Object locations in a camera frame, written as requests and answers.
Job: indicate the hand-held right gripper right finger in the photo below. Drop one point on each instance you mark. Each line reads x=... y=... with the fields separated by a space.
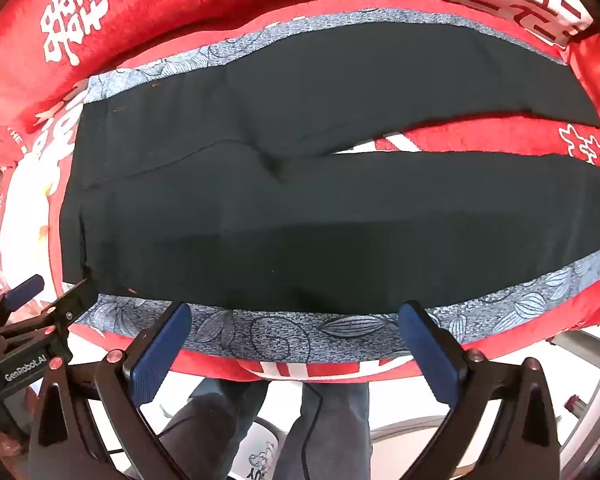
x=427 y=350

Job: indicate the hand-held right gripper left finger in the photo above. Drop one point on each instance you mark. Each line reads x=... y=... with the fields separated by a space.
x=162 y=350

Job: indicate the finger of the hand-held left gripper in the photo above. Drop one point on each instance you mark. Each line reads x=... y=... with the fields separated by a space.
x=25 y=290
x=75 y=300

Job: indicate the black pants with floral trim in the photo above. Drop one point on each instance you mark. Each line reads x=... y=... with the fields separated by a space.
x=305 y=210

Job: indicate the person's left leg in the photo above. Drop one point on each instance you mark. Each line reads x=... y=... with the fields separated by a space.
x=205 y=425

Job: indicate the person's leg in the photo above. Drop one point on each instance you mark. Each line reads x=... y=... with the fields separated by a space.
x=205 y=425
x=330 y=430

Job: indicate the person's right leg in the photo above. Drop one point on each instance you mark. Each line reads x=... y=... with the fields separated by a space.
x=330 y=430

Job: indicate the white printed slipper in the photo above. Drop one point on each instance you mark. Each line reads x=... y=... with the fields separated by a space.
x=257 y=452

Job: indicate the red printed blanket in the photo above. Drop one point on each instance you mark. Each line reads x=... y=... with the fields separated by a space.
x=130 y=20

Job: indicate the grey metal frame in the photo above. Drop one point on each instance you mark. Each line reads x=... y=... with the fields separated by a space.
x=595 y=395

